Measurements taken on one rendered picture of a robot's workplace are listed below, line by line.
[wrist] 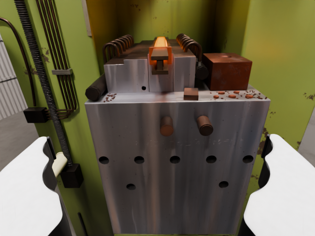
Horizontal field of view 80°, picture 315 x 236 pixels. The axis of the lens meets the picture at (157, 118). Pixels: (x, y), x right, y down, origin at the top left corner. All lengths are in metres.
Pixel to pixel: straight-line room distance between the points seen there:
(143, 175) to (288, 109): 0.50
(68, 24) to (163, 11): 0.43
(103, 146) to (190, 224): 0.36
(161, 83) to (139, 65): 0.06
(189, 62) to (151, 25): 0.50
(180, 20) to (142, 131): 0.59
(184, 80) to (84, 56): 0.31
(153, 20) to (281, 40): 0.50
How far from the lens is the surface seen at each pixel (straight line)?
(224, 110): 0.41
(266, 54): 0.63
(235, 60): 0.46
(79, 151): 0.76
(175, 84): 0.44
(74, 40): 0.61
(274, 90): 0.68
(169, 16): 0.90
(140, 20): 0.90
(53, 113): 0.69
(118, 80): 0.44
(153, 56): 0.32
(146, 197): 0.56
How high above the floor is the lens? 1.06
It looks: 27 degrees down
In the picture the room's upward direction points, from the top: 2 degrees counter-clockwise
